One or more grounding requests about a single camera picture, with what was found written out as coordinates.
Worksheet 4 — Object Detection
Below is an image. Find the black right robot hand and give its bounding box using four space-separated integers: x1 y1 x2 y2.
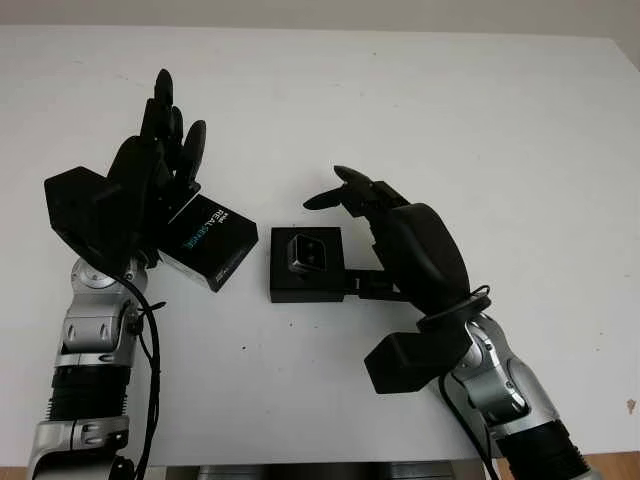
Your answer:
303 165 475 321

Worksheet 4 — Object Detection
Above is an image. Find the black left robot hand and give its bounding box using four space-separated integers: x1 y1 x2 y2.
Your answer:
94 68 209 269

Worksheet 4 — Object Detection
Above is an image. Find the black RealSense box lid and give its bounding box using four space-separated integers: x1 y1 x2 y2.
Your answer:
157 193 260 294

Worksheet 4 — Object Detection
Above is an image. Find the silver depth camera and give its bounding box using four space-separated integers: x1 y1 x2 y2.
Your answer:
287 233 329 275

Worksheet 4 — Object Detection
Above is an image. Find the black camera box base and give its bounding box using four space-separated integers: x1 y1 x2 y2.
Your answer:
268 226 347 305

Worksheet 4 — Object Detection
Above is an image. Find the grey robot torso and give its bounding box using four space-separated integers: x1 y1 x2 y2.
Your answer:
164 463 489 480

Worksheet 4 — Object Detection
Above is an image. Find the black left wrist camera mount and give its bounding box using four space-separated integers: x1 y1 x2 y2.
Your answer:
43 162 151 274

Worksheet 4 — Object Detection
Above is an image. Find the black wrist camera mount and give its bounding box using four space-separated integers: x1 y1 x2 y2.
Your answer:
43 162 151 274
363 312 475 396

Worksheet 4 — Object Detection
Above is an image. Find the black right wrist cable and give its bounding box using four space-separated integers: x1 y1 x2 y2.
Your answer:
416 283 502 480

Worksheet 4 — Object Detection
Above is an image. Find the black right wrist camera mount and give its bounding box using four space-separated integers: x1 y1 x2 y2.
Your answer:
363 312 475 396

